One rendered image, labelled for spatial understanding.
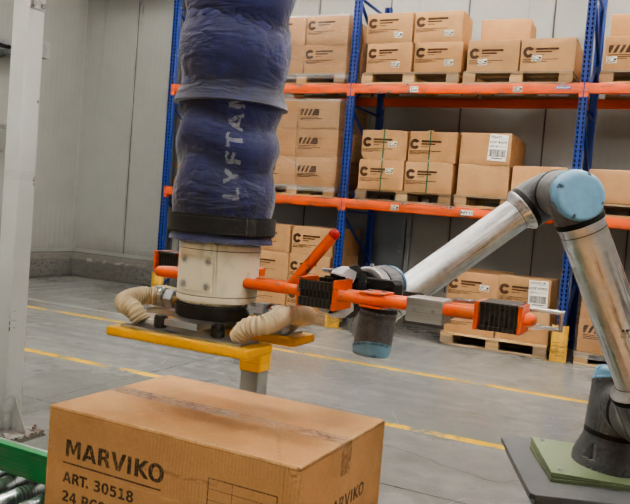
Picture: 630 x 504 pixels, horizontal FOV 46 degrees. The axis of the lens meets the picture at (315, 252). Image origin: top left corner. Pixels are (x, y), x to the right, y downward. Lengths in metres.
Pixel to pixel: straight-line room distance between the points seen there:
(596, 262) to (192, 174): 0.95
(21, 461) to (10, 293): 2.15
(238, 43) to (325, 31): 8.15
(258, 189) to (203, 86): 0.23
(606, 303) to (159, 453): 1.07
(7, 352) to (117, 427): 2.97
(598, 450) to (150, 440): 1.21
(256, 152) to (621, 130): 8.58
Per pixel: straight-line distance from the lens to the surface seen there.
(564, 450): 2.29
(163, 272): 1.64
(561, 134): 9.96
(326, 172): 9.32
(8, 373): 4.53
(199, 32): 1.53
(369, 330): 1.74
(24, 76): 4.46
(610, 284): 1.88
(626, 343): 1.93
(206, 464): 1.45
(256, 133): 1.51
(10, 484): 2.44
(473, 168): 8.77
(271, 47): 1.53
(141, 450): 1.54
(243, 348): 1.42
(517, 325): 1.32
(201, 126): 1.51
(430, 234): 10.23
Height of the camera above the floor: 1.39
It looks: 3 degrees down
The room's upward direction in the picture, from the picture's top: 5 degrees clockwise
